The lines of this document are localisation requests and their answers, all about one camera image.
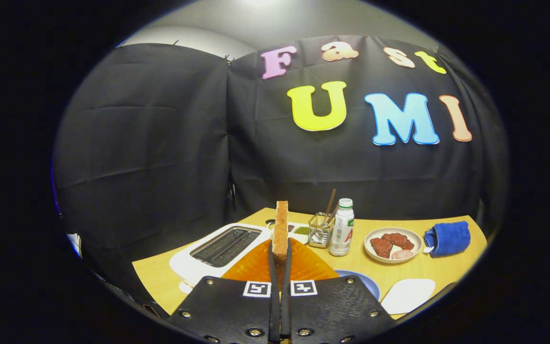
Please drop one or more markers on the white divided dish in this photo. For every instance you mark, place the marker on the white divided dish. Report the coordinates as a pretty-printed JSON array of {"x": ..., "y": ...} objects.
[{"x": 300, "y": 237}]

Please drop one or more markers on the small white plate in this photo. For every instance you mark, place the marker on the small white plate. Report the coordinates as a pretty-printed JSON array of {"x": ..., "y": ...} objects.
[{"x": 408, "y": 295}]

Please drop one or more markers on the beige plate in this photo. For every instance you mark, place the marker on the beige plate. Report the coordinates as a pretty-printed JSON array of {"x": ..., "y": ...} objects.
[{"x": 370, "y": 253}]

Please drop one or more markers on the pink ham slice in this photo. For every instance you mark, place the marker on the pink ham slice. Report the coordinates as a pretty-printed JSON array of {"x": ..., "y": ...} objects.
[{"x": 402, "y": 254}]

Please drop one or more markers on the toasted bread slice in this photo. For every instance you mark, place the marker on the toasted bread slice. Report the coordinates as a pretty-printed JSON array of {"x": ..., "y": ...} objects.
[{"x": 280, "y": 229}]

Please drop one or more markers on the cream toaster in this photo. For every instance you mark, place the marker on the cream toaster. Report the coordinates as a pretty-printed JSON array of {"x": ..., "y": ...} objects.
[{"x": 194, "y": 267}]

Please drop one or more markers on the blue folded towel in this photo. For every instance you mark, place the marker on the blue folded towel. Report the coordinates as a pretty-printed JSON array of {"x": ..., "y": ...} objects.
[{"x": 449, "y": 239}]

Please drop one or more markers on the brown meat piece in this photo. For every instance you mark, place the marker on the brown meat piece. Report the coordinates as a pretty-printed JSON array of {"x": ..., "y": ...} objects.
[
  {"x": 399, "y": 240},
  {"x": 381, "y": 247}
]

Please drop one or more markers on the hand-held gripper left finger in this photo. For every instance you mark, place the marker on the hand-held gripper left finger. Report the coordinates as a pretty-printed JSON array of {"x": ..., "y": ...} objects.
[{"x": 272, "y": 296}]

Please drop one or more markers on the blue plate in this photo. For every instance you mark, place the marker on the blue plate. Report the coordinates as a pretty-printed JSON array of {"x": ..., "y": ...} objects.
[{"x": 368, "y": 284}]

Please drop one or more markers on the white drink bottle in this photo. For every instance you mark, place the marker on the white drink bottle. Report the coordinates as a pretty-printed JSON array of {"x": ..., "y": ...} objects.
[{"x": 341, "y": 234}]

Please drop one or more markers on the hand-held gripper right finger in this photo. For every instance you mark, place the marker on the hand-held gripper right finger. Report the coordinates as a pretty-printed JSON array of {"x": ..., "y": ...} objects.
[{"x": 286, "y": 306}]

